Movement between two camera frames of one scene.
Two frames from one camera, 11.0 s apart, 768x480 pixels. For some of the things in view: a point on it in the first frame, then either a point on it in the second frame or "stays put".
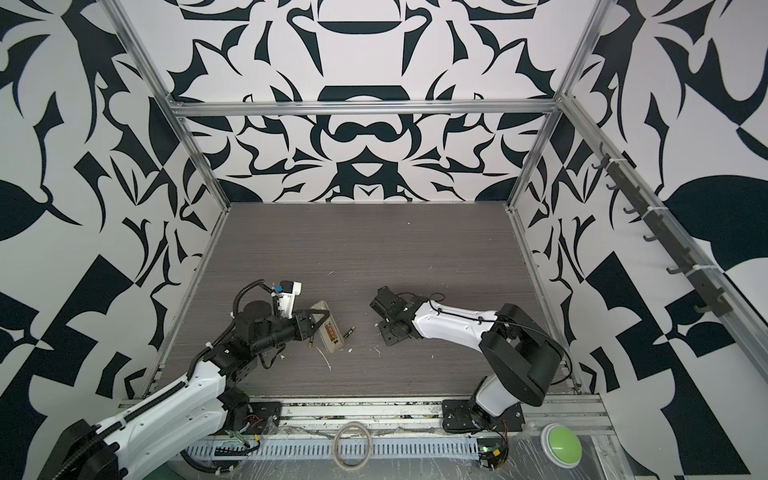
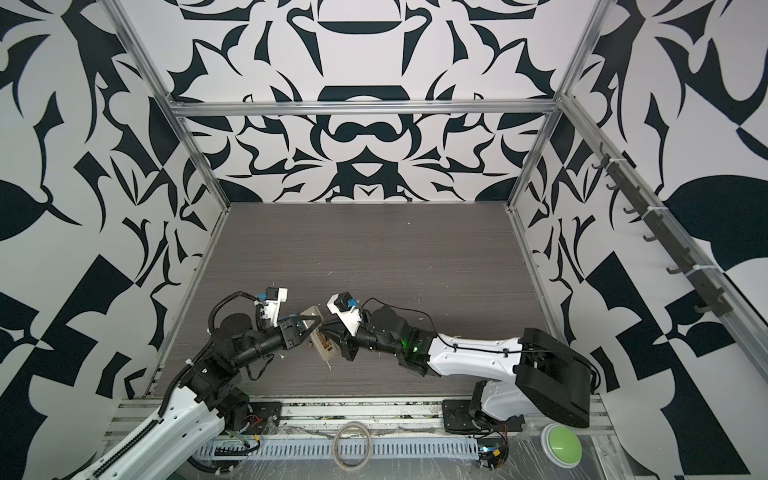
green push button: (560, 446) stays put
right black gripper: (383, 326) → (350, 346)
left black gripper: (302, 326) stays put
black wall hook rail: (712, 299) stays put
